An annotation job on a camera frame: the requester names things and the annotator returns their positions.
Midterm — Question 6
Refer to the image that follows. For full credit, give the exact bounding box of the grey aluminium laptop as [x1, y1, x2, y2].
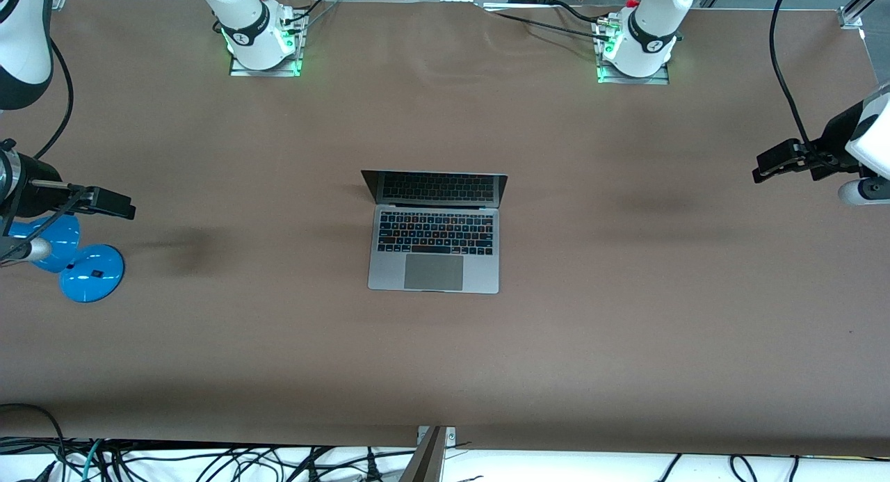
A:
[360, 169, 509, 295]

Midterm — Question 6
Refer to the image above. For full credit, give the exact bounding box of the blue desk lamp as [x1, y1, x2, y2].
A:
[6, 214, 127, 304]

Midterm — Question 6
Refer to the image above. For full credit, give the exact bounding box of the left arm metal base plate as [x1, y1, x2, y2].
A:
[596, 15, 671, 86]

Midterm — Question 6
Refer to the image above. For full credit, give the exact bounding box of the black looped cable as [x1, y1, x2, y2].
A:
[0, 403, 67, 482]

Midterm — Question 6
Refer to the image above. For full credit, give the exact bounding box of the thick black base cable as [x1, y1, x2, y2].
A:
[553, 0, 616, 24]

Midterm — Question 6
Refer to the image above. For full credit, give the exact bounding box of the teal cable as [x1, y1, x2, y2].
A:
[81, 439, 106, 482]

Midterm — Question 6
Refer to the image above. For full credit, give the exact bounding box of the thin black base cable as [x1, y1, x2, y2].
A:
[483, 8, 607, 38]

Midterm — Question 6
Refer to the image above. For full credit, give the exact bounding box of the black base cable bundle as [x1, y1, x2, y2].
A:
[268, 0, 341, 38]

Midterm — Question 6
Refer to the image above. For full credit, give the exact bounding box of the tangled black cable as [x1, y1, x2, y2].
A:
[97, 444, 418, 482]

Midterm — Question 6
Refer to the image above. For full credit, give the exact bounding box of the grey metal post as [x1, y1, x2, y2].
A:
[400, 426, 456, 482]

